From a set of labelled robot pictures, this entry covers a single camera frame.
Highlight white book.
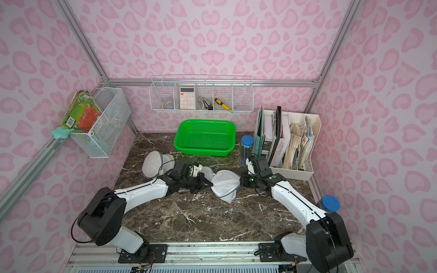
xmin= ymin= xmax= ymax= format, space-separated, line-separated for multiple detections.
xmin=271 ymin=114 xmax=291 ymax=167

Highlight beige papers in organizer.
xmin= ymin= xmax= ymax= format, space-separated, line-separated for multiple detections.
xmin=282 ymin=116 xmax=315 ymax=171

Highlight metal clips in shelf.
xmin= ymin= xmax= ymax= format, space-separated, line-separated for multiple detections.
xmin=198 ymin=97 xmax=213 ymax=111

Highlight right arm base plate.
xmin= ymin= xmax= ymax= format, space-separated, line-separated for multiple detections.
xmin=254 ymin=241 xmax=307 ymax=263

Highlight white calculator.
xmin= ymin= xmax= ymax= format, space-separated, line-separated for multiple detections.
xmin=179 ymin=87 xmax=196 ymax=110

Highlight black binder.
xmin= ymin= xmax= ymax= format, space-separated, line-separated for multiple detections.
xmin=270 ymin=106 xmax=282 ymax=159

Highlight white file organizer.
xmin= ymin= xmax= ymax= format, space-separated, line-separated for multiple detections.
xmin=252 ymin=108 xmax=322 ymax=181

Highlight pencil tube blue lid standing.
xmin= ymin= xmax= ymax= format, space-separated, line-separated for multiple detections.
xmin=240 ymin=135 xmax=254 ymax=166

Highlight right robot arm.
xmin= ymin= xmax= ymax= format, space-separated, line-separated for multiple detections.
xmin=240 ymin=156 xmax=354 ymax=273

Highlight yellow black utility knife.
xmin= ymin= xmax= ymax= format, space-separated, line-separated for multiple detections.
xmin=214 ymin=98 xmax=231 ymax=111

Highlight white wire shelf back wall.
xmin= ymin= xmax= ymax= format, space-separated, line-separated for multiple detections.
xmin=149 ymin=77 xmax=254 ymax=113

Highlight round metal tin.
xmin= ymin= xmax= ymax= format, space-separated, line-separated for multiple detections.
xmin=163 ymin=100 xmax=175 ymax=110

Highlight green plastic basket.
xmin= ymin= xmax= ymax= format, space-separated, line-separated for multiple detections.
xmin=174 ymin=119 xmax=236 ymax=157

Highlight pencil tube blue lid lying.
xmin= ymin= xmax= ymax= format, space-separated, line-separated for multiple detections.
xmin=316 ymin=195 xmax=341 ymax=213

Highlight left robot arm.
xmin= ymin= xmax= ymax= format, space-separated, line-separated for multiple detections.
xmin=75 ymin=160 xmax=213 ymax=260

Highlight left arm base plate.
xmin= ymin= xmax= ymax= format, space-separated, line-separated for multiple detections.
xmin=118 ymin=244 xmax=168 ymax=264

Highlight white mesh laundry bag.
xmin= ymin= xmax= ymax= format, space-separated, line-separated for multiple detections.
xmin=141 ymin=151 xmax=175 ymax=179

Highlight mint green star hook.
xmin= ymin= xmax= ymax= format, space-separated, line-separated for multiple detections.
xmin=51 ymin=127 xmax=74 ymax=139

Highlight green red booklet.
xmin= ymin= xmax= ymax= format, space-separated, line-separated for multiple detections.
xmin=60 ymin=90 xmax=102 ymax=133

